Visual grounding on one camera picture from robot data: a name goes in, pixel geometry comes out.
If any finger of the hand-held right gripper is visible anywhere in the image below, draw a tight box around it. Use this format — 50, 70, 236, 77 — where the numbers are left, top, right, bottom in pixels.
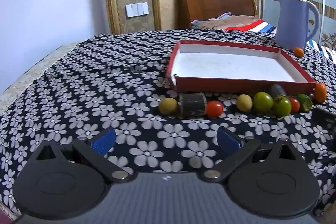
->
312, 107, 336, 132

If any blue pitcher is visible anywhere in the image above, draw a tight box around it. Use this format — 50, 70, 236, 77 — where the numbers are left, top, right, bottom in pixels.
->
274, 0, 321, 52

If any white light switch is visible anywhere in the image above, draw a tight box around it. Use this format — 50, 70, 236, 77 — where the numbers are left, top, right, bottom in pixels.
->
125, 2, 150, 17

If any dark patterned block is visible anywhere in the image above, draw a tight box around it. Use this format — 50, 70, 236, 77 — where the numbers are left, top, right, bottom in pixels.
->
178, 92, 208, 117

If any wooden headboard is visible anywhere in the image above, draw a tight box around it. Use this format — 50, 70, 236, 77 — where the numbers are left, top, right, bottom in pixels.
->
175, 0, 258, 29

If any red box tray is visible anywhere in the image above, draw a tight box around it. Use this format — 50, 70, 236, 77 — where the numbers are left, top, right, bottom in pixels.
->
165, 40, 317, 96

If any brown striped quilt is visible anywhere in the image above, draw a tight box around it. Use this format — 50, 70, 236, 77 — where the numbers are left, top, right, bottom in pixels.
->
190, 13, 276, 33

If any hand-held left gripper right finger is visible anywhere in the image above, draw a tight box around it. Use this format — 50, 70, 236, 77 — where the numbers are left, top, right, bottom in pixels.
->
201, 126, 302, 183

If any yellow-green fruit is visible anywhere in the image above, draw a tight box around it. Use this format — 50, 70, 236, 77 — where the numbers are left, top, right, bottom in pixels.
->
158, 97, 178, 116

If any green lime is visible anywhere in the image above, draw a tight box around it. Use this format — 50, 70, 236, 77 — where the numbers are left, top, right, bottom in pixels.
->
297, 93, 313, 112

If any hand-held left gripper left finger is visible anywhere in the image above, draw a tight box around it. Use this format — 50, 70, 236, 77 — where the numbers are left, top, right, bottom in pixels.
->
31, 128, 135, 183

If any floral black white tablecloth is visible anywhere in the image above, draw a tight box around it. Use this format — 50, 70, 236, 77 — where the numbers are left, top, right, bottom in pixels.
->
0, 31, 336, 224

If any green tomato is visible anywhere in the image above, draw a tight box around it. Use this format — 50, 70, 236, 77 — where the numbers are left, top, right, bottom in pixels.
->
272, 95, 292, 117
252, 92, 274, 111

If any blue white patterned bedsheet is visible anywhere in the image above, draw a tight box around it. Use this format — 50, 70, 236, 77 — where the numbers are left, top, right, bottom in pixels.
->
306, 39, 336, 62

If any red tomato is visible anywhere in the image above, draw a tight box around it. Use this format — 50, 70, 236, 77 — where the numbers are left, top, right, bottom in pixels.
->
206, 100, 224, 118
289, 97, 300, 113

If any yellow fruit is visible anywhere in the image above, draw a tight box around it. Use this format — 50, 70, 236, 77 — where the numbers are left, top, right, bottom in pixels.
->
237, 94, 253, 112

